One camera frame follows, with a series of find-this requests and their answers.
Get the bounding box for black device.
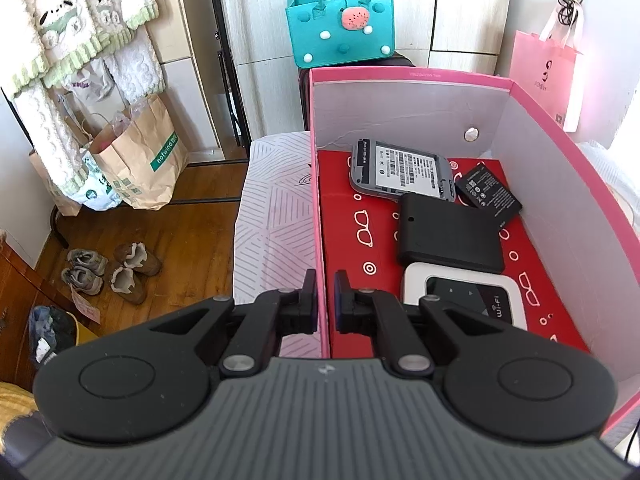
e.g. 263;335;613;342
396;192;506;274

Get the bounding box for black phone battery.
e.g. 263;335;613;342
455;161;524;234

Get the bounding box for pink cardboard box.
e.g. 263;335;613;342
307;66;640;437

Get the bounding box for white pocket router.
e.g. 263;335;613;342
402;261;529;334

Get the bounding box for small brown paper bag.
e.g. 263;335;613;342
27;147;84;217

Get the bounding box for white wardrobe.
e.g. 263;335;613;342
220;0;516;151

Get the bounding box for yellow cloth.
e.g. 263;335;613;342
0;380;36;421

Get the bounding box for black trash bin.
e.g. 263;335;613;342
27;305;79;361

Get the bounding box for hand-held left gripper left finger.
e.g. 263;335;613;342
150;269;319;379

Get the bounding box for grey pocket router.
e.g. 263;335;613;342
348;137;457;205

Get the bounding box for teal felt handbag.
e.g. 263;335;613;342
285;0;395;69

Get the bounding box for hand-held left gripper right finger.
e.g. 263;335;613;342
334;269;507;377

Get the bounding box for white fleece pajamas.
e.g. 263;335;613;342
0;0;166;206

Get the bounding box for wooden nightstand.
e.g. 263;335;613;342
0;242;101;356

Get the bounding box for white green printed bag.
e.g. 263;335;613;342
70;150;124;211

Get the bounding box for pink paper gift bag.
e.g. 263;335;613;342
510;7;586;134

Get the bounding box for black hair ties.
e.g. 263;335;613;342
557;0;589;26

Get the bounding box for grey sneaker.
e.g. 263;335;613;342
61;266;104;295
67;248;109;276

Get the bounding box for white plastic bag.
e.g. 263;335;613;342
62;57;116;106

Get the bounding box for black door frame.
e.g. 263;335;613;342
205;0;251;149

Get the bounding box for red printed flat box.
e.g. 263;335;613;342
317;147;592;361

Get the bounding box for large brown paper bag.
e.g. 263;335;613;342
90;92;190;211

